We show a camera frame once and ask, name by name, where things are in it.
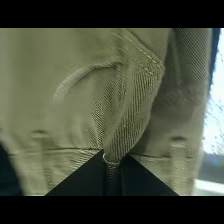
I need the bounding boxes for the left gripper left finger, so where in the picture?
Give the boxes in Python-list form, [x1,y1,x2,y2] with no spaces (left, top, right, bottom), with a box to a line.
[45,148,110,197]

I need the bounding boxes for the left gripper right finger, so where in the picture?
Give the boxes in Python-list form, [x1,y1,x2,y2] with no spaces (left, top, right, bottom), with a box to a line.
[117,154,179,197]

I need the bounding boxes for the khaki pants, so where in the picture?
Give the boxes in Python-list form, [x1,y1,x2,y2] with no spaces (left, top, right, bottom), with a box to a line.
[0,27,214,197]

